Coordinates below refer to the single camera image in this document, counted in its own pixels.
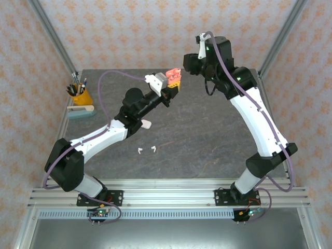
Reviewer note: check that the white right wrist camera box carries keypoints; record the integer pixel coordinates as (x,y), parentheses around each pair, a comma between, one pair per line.
(201,48)

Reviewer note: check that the small green controller board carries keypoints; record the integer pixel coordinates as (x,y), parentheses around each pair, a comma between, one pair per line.
(249,214)
(99,214)

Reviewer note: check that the grey pencil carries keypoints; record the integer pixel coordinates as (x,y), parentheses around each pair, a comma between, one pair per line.
(74,79)

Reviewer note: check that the white earbud charging case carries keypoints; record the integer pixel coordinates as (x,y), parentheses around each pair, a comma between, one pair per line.
(147,124)

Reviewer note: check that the black pen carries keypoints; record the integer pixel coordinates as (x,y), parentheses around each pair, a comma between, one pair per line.
(70,90)

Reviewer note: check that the aluminium table side rail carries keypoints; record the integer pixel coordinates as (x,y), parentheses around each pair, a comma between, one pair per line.
(269,109)
(61,129)

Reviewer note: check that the blue and beige stapler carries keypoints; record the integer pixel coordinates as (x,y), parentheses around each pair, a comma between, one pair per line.
(79,113)

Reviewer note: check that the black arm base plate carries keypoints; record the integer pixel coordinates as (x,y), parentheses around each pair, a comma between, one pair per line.
(220,198)
(116,198)

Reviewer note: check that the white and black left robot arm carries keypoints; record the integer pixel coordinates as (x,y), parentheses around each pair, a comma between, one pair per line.
(103,135)

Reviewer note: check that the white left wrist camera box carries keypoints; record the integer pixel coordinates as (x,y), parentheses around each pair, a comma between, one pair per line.
(157,81)

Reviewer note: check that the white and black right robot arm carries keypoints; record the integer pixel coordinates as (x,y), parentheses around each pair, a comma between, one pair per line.
(254,116)

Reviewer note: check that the aluminium frame post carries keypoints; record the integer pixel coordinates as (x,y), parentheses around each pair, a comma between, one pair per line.
(282,36)
(52,36)

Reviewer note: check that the grey sheet metal panel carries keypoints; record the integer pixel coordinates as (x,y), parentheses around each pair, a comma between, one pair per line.
(166,233)

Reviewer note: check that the aluminium mounting rail beam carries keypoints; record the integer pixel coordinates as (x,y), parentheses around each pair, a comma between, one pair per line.
(168,194)

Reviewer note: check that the white marker pen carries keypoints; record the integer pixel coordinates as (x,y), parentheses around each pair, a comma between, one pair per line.
(84,85)

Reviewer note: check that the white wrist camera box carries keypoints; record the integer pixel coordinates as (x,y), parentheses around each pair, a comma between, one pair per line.
(201,48)
(157,81)

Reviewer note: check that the yellow metal pen cup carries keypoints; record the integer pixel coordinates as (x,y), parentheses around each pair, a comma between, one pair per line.
(82,98)

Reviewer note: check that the pink earbud charging case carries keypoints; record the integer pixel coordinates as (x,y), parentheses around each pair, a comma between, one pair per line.
(171,80)

